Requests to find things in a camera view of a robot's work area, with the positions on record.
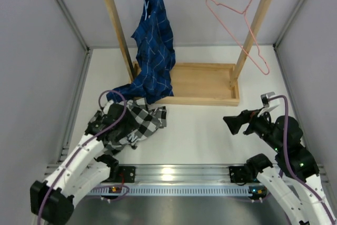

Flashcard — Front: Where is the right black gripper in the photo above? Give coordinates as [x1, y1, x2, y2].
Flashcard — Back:
[223, 106, 283, 152]

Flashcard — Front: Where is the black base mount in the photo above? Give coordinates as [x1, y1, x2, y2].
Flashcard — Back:
[115, 165, 136, 183]
[229, 165, 258, 186]

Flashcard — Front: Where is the slotted grey cable duct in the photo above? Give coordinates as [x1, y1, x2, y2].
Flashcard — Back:
[87, 184, 267, 197]

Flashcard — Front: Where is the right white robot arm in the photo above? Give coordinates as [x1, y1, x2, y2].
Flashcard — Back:
[223, 109, 336, 224]

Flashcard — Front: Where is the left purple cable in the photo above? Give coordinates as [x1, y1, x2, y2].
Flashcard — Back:
[36, 90, 128, 223]

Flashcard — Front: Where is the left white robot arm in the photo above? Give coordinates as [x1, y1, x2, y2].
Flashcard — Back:
[29, 102, 137, 224]

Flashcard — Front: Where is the blue plaid shirt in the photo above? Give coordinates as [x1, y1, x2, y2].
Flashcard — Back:
[114, 0, 176, 104]

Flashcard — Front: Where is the pink wire hanger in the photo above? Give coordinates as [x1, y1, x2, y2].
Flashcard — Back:
[205, 0, 270, 75]

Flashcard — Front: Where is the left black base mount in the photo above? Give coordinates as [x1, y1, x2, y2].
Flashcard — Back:
[115, 165, 136, 183]

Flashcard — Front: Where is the wooden clothes rack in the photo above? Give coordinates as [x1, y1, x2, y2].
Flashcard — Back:
[104, 0, 272, 106]

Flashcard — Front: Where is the aluminium mounting rail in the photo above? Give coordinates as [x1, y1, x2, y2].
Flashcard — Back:
[43, 163, 330, 183]

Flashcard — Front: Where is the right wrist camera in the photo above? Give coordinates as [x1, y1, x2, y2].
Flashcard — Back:
[257, 92, 280, 117]

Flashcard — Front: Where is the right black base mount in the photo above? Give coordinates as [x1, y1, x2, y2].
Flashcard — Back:
[229, 165, 258, 186]

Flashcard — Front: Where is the black white checkered shirt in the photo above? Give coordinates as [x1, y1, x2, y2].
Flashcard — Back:
[104, 98, 167, 155]

